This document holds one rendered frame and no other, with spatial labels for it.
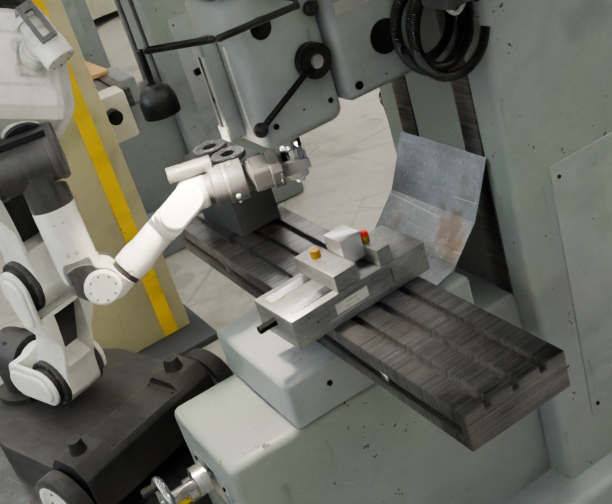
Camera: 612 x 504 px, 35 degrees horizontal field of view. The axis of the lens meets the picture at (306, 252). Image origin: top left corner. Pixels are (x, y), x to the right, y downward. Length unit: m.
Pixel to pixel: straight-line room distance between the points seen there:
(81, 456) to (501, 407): 1.20
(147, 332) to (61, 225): 2.04
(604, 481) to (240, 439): 0.97
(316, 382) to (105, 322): 1.99
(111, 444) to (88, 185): 1.43
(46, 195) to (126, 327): 2.03
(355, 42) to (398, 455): 0.94
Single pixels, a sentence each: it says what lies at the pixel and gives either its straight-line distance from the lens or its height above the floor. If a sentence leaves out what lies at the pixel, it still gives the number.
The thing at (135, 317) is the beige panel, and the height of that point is 0.18.
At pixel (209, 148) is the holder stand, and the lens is 2.56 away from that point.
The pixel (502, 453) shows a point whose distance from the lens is 2.49.
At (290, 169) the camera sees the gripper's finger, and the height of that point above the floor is 1.23.
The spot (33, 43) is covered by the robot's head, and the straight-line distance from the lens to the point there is 2.00.
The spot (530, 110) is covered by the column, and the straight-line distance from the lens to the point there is 2.09.
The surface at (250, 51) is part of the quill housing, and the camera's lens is 1.84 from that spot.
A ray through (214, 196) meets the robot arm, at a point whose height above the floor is 1.23.
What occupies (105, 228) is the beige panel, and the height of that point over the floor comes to 0.58.
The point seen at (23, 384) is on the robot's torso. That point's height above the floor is 0.68.
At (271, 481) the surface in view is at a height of 0.67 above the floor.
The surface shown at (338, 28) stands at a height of 1.49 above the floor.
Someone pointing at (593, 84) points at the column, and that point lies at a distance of 2.21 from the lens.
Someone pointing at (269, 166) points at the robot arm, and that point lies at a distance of 1.99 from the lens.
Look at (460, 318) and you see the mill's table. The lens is 1.91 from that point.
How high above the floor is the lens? 2.00
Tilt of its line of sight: 27 degrees down
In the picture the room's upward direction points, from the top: 18 degrees counter-clockwise
